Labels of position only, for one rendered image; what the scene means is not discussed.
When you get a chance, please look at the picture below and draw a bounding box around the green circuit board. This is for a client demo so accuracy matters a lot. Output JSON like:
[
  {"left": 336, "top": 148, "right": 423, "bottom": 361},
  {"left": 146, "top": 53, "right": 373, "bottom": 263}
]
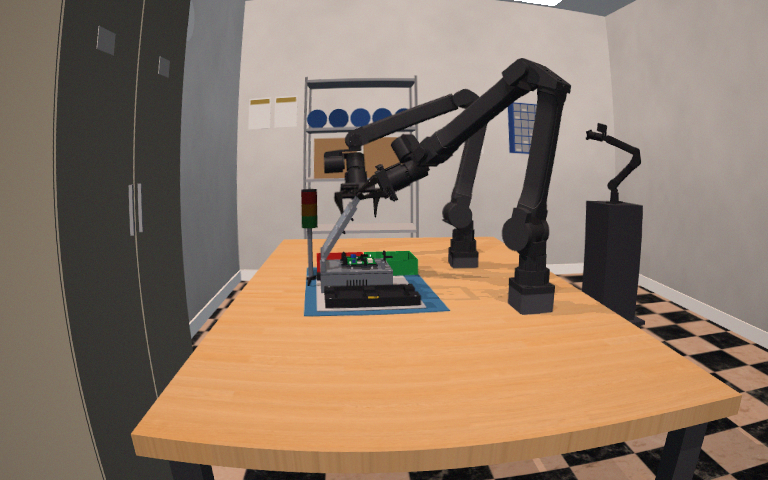
[{"left": 346, "top": 254, "right": 376, "bottom": 265}]

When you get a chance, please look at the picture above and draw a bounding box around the green square bin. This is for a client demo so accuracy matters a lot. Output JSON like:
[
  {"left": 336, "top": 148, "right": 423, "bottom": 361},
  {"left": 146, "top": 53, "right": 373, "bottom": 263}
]
[{"left": 364, "top": 251, "right": 418, "bottom": 276}]

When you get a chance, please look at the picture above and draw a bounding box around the red bin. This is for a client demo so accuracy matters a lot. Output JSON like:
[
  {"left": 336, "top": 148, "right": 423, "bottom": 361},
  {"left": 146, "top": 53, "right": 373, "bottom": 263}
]
[{"left": 317, "top": 252, "right": 363, "bottom": 272}]

